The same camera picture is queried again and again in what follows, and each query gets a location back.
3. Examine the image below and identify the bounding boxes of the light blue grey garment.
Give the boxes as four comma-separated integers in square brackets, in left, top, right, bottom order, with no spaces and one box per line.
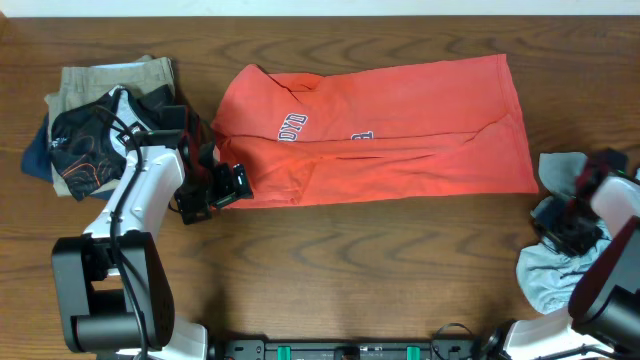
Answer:
[516,152,612,314]

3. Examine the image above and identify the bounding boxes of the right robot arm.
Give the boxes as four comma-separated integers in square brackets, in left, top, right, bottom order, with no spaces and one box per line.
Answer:
[486,176,639,360]

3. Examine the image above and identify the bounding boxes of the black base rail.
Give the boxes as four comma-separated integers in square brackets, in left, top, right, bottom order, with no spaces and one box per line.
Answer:
[217,339,485,360]

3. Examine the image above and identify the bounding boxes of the red printed t-shirt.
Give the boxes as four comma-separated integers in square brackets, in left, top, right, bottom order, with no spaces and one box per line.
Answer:
[212,54,538,208]

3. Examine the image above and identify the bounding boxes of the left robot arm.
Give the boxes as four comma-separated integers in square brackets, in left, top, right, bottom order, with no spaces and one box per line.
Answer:
[51,145,209,359]

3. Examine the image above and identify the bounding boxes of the khaki folded pants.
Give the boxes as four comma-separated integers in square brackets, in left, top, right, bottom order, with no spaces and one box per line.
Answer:
[45,57,175,197]

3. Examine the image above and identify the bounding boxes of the navy blue folded garment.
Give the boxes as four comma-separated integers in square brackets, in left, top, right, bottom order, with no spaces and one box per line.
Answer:
[21,109,126,201]

